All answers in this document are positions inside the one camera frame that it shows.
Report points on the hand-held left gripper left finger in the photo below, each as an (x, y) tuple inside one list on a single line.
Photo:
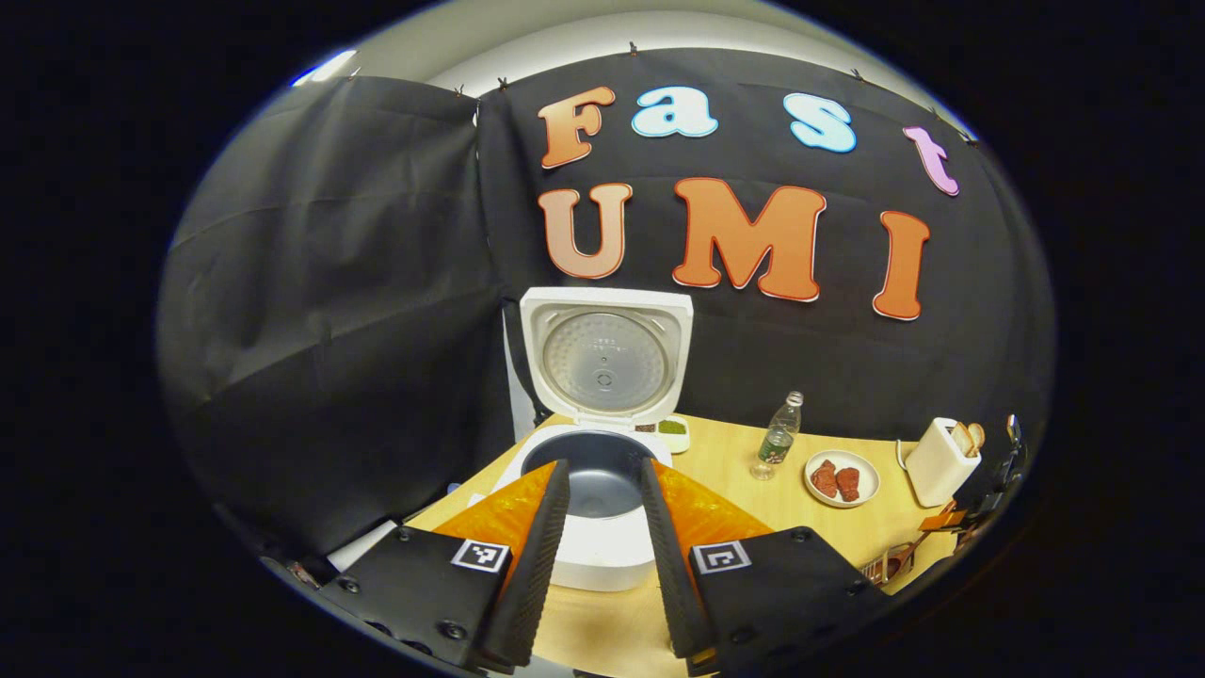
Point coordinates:
[(537, 574)]

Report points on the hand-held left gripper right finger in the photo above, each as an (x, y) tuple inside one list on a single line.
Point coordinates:
[(670, 574)]

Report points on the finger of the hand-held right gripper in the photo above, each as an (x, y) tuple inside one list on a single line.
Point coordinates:
[(946, 519)]

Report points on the white rice cooker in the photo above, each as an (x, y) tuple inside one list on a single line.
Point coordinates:
[(607, 358)]

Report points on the white toaster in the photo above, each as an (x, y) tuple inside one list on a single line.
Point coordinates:
[(932, 471)]

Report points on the toast bread slice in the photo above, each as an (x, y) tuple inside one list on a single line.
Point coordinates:
[(977, 435), (962, 440)]

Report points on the red meat piece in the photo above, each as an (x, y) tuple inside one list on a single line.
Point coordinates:
[(848, 484), (825, 480)]

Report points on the white round plate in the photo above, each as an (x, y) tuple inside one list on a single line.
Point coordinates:
[(841, 457)]

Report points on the clear water bottle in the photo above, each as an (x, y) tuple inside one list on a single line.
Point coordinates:
[(778, 443)]

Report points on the black backdrop cloth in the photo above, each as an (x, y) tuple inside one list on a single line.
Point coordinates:
[(329, 311)]

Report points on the ceiling light panel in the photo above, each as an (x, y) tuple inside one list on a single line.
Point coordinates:
[(325, 68)]

